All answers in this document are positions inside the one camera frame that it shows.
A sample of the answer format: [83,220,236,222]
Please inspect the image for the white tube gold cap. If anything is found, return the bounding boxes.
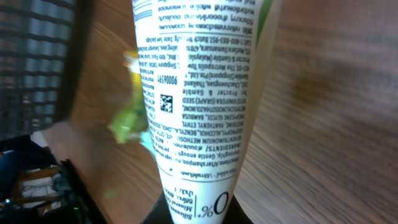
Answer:
[132,0,281,223]

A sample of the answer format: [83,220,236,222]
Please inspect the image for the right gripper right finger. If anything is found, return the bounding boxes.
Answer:
[223,195,253,224]

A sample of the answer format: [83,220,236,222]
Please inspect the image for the teal wet wipes pack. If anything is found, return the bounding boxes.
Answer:
[139,130,156,160]

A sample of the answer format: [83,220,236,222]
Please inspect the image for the grey plastic basket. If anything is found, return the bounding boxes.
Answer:
[1,0,95,139]

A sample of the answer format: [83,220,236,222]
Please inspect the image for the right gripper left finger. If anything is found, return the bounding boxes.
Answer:
[140,192,173,224]

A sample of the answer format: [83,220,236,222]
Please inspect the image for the green juice carton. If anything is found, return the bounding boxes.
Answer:
[108,50,148,144]

